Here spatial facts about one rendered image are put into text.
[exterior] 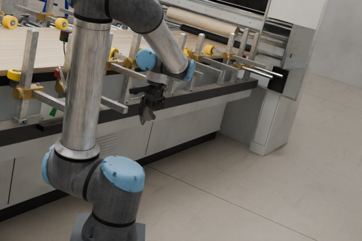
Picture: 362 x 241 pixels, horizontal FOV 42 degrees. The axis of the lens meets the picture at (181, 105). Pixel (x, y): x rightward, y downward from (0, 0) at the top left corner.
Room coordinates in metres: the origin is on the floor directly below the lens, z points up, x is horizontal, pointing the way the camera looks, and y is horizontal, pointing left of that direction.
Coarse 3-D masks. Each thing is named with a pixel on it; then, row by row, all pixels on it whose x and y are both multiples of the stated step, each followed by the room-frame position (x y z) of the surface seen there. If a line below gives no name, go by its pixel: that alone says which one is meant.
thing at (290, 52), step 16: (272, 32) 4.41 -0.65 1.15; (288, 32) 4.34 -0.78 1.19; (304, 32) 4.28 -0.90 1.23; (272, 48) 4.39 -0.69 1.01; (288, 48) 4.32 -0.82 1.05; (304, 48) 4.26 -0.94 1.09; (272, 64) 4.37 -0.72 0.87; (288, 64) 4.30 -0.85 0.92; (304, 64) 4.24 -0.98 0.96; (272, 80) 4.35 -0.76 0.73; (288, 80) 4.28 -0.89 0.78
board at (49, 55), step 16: (0, 32) 2.79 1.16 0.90; (16, 32) 2.90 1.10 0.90; (48, 32) 3.15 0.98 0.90; (128, 32) 3.98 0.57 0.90; (176, 32) 4.71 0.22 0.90; (0, 48) 2.42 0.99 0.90; (16, 48) 2.50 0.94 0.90; (48, 48) 2.69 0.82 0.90; (128, 48) 3.28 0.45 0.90; (224, 48) 4.41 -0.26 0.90; (0, 64) 2.13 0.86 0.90; (16, 64) 2.20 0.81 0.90; (48, 64) 2.34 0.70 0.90
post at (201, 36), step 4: (200, 36) 3.29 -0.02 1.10; (204, 36) 3.30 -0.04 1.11; (200, 40) 3.29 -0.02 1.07; (196, 44) 3.30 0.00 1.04; (200, 44) 3.29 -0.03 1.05; (196, 48) 3.30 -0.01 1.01; (200, 48) 3.30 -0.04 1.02; (196, 52) 3.29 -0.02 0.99; (200, 52) 3.31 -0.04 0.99; (196, 68) 3.31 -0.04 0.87; (192, 76) 3.29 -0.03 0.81; (192, 80) 3.29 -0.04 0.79; (188, 84) 3.29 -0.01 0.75; (192, 84) 3.31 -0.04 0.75
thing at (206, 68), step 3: (198, 63) 3.04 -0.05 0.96; (201, 63) 3.06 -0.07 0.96; (198, 66) 3.04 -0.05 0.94; (201, 66) 3.03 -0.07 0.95; (204, 66) 3.02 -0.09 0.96; (207, 66) 3.02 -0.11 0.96; (204, 69) 3.02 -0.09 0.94; (207, 69) 3.01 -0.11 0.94; (210, 69) 3.00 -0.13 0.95; (213, 69) 2.99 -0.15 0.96; (216, 69) 2.98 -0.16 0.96; (210, 72) 3.00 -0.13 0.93; (213, 72) 2.99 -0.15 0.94; (216, 72) 2.98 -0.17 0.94; (219, 72) 2.97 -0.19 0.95; (219, 75) 2.97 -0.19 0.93
